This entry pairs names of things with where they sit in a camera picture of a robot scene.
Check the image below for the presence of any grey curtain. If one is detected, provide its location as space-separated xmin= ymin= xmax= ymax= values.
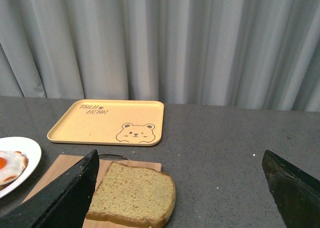
xmin=0 ymin=0 xmax=320 ymax=112

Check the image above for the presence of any yellow bear tray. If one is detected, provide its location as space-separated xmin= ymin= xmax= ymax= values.
xmin=47 ymin=99 xmax=165 ymax=146

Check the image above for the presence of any white round plate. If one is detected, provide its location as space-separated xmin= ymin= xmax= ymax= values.
xmin=0 ymin=136 xmax=42 ymax=198

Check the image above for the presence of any fried egg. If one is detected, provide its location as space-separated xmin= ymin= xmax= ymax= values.
xmin=0 ymin=150 xmax=29 ymax=186

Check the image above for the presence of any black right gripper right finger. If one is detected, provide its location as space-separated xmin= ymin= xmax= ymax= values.
xmin=262 ymin=150 xmax=320 ymax=228

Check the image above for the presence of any bread slice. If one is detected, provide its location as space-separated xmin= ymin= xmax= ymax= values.
xmin=86 ymin=161 xmax=176 ymax=228

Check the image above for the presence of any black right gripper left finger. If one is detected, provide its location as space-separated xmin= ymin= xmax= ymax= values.
xmin=0 ymin=149 xmax=100 ymax=228

